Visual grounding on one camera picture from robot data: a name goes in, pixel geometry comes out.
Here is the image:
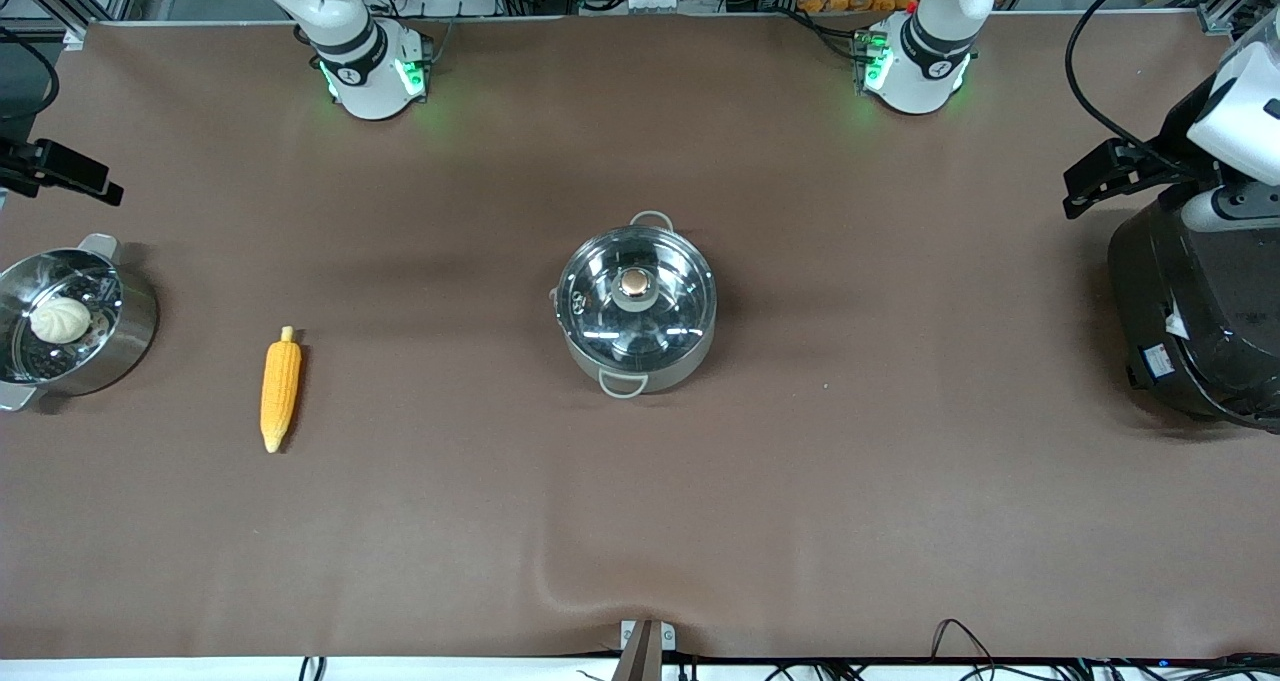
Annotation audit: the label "steel steamer pot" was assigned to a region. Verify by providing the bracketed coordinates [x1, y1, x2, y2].
[0, 234, 159, 412]

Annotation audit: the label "brown table cloth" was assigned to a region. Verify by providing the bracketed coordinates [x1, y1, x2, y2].
[0, 11, 1280, 660]

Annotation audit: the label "thin black looped cable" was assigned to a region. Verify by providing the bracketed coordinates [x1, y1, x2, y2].
[930, 618, 1003, 681]

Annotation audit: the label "black rice cooker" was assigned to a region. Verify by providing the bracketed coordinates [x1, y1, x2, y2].
[1108, 186, 1280, 434]

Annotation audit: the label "white steamed bun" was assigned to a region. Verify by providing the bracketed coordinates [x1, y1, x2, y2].
[30, 296, 93, 345]

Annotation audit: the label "steel pot with handles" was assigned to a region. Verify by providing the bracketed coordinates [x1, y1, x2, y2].
[552, 211, 718, 399]

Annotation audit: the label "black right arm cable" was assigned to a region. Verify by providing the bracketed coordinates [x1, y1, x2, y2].
[0, 26, 61, 122]

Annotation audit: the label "yellow corn cob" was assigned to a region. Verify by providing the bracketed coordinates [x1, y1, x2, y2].
[260, 326, 303, 454]

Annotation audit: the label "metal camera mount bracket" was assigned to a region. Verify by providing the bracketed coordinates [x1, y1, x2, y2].
[612, 618, 677, 681]

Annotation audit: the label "glass pot lid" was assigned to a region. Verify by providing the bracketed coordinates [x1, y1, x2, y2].
[557, 225, 717, 365]

